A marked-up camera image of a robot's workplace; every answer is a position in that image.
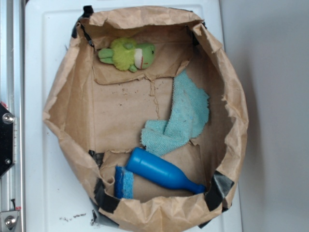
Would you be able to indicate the light blue terry cloth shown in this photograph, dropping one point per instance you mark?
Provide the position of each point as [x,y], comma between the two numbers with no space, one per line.
[188,117]

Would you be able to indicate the brown paper bag bin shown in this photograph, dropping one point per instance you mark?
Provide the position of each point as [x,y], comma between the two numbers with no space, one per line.
[97,112]

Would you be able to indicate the black metal bracket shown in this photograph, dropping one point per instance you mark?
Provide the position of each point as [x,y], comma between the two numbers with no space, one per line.
[6,140]

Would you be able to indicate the aluminium frame rail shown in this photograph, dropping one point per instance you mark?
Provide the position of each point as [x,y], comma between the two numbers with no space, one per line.
[12,183]

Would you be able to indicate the white plastic tray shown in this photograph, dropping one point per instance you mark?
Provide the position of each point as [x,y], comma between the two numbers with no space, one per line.
[55,200]

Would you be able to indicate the green plush frog toy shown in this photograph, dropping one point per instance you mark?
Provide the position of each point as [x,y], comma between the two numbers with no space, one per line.
[128,55]

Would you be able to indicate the blue plastic bottle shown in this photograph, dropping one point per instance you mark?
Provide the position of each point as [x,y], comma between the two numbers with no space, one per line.
[160,171]

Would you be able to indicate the blue sponge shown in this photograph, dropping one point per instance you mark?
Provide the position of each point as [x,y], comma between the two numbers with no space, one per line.
[124,180]

